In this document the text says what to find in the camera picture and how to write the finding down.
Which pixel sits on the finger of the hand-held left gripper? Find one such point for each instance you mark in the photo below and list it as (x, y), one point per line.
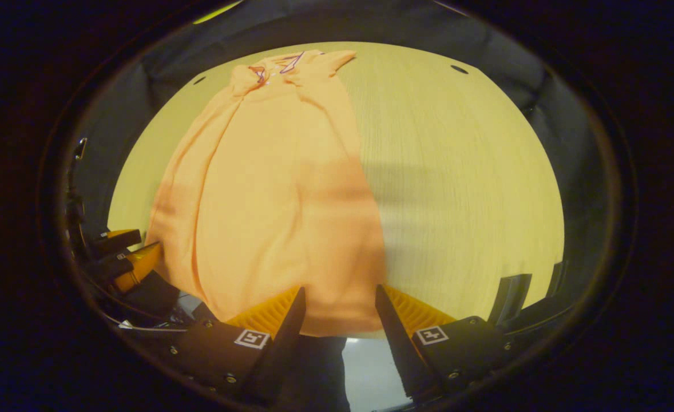
(137, 266)
(117, 243)

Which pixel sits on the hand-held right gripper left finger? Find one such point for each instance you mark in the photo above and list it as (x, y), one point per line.
(285, 337)

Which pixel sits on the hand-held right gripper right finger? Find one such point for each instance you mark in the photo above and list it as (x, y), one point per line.
(397, 343)

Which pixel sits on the orange T-shirt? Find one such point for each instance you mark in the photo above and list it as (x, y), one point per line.
(268, 189)

